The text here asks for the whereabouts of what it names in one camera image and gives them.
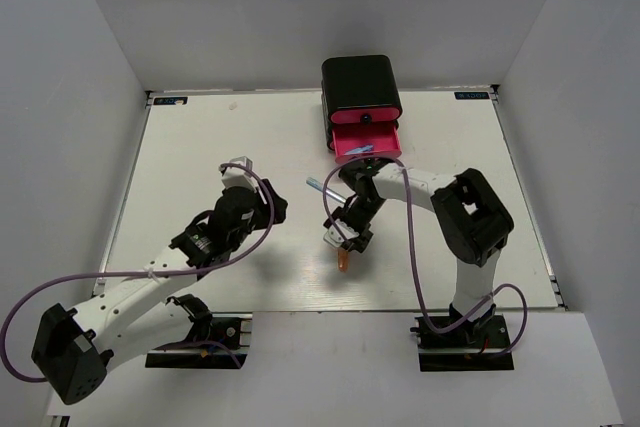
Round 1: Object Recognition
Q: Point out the pink drawer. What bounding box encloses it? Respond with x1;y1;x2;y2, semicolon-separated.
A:
329;106;402;125
331;122;402;164

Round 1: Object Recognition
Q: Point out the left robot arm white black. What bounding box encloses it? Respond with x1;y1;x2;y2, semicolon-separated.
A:
31;180;288;405

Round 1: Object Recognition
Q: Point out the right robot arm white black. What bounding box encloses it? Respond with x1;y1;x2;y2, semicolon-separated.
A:
324;158;514;346

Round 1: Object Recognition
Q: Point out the light blue clip pen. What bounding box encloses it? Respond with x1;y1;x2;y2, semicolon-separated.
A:
306;177;346;205

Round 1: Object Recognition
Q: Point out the black drawer cabinet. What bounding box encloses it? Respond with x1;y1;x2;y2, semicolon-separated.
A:
321;54;402;120

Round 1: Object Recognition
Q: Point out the left blue table sticker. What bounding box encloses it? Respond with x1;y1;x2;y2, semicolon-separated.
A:
153;96;188;106

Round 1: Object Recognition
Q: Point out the blue table sticker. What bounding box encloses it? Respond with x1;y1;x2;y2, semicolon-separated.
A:
153;96;188;106
454;91;491;100

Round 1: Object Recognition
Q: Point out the right blue table sticker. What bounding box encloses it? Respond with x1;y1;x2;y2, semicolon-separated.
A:
454;91;491;100

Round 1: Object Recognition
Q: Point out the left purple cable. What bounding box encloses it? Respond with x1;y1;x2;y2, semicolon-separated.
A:
0;160;279;382

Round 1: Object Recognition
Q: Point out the purple cable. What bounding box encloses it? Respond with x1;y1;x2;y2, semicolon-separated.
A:
0;160;279;382
321;159;530;361

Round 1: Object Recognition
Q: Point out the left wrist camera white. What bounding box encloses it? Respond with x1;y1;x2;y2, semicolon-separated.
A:
219;156;256;192

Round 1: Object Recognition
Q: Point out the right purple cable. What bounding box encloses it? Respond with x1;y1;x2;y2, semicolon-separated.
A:
321;159;530;361

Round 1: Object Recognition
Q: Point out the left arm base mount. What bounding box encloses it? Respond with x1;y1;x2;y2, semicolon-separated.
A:
145;314;253;370

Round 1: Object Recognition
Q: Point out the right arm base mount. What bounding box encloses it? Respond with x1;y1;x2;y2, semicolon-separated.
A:
410;315;514;373

